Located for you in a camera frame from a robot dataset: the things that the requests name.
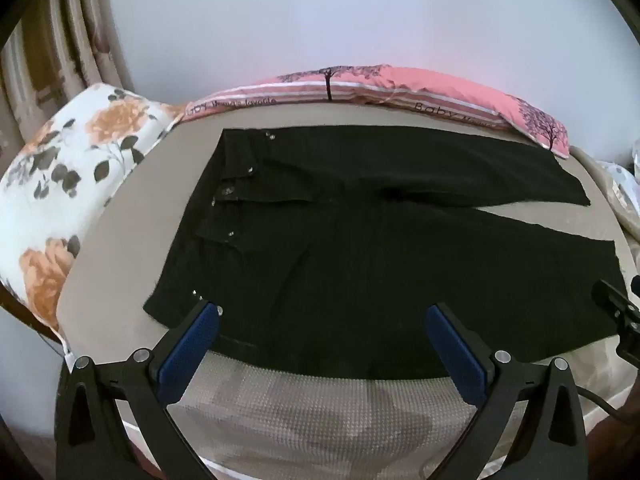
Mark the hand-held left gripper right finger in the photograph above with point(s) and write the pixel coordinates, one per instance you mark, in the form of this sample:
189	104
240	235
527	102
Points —
457	347

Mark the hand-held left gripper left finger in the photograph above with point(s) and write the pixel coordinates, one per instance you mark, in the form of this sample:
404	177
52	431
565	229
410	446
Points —
192	342

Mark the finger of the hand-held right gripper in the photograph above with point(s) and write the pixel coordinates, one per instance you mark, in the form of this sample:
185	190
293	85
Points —
615	305

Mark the black pants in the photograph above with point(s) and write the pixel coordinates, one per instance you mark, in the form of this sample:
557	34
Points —
380	270

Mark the beige blanket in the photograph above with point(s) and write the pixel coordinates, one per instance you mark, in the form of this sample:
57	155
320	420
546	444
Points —
612	195

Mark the bed with beige sheet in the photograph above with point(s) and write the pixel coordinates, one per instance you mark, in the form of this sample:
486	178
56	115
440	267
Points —
320	415

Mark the white floral pillow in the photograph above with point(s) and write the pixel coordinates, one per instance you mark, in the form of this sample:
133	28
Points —
75	170

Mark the pink tree print pillow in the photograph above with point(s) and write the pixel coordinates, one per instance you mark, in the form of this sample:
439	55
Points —
400	87

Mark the beige striped curtain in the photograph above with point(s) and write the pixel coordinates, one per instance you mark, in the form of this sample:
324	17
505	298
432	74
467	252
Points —
55	50

